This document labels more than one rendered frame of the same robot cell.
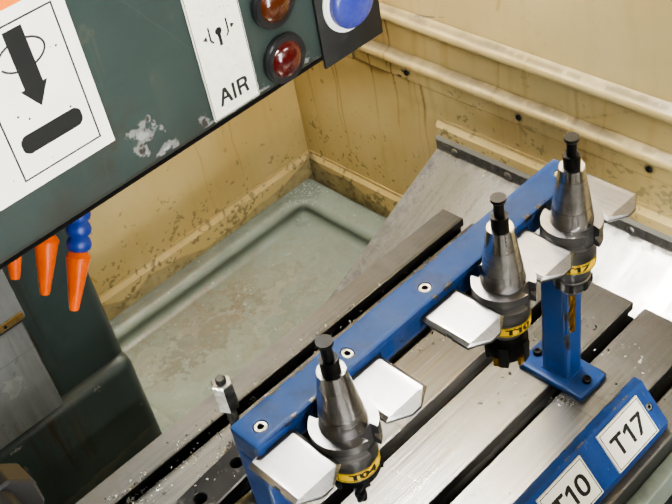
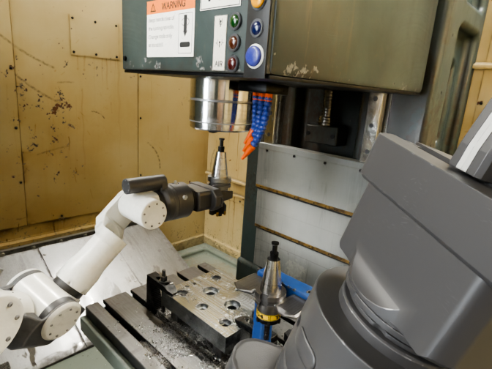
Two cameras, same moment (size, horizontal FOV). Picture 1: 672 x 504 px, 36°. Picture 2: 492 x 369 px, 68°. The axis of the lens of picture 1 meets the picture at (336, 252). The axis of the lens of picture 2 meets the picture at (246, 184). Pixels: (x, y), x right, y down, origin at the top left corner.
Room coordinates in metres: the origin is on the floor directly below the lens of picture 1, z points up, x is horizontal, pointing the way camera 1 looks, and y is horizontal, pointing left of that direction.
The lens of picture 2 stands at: (0.39, -0.61, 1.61)
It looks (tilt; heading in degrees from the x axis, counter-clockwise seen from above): 15 degrees down; 80
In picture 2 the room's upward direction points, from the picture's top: 4 degrees clockwise
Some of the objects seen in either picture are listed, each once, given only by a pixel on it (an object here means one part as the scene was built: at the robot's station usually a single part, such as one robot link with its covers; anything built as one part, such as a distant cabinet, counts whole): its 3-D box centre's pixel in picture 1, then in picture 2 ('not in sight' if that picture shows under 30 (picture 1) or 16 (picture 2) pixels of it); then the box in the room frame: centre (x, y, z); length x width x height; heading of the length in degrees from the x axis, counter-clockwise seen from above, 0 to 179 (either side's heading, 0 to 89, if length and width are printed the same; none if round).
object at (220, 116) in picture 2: not in sight; (221, 105); (0.48, 0.33, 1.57); 0.16 x 0.16 x 0.12
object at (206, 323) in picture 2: not in sight; (220, 304); (0.52, 0.37, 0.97); 0.29 x 0.23 x 0.05; 127
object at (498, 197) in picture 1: (499, 212); not in sight; (0.70, -0.15, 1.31); 0.02 x 0.02 x 0.03
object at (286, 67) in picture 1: (286, 58); (232, 63); (0.46, 0.00, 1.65); 0.02 x 0.01 x 0.02; 127
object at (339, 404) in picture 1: (337, 395); (271, 274); (0.57, 0.02, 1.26); 0.04 x 0.04 x 0.07
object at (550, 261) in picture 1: (538, 257); not in sight; (0.74, -0.20, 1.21); 0.07 x 0.05 x 0.01; 37
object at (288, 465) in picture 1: (299, 470); (250, 284); (0.54, 0.07, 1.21); 0.07 x 0.05 x 0.01; 37
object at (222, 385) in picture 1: (231, 412); not in sight; (0.83, 0.17, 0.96); 0.03 x 0.03 x 0.13
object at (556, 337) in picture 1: (561, 289); not in sight; (0.85, -0.25, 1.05); 0.10 x 0.05 x 0.30; 37
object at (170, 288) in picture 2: not in sight; (162, 290); (0.34, 0.45, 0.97); 0.13 x 0.03 x 0.15; 127
